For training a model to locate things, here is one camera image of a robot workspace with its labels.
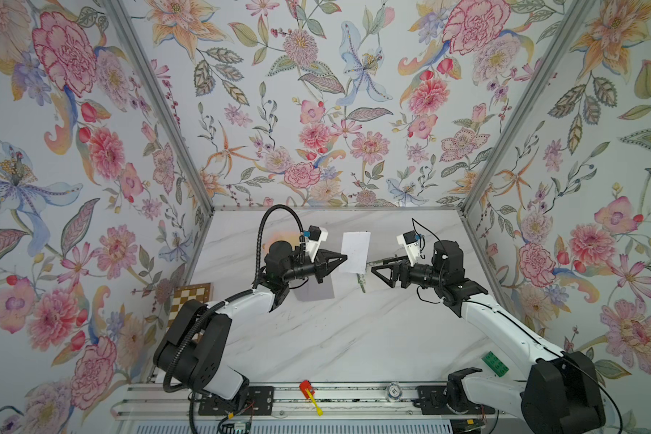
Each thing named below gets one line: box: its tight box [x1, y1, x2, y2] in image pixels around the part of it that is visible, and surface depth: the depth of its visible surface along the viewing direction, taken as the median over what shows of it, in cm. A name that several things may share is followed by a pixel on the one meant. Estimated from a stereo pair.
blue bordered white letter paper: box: [339, 231, 372, 274], surface depth 78 cm
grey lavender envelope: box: [293, 273, 335, 302], surface depth 97 cm
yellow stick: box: [305, 387, 325, 417], surface depth 75 cm
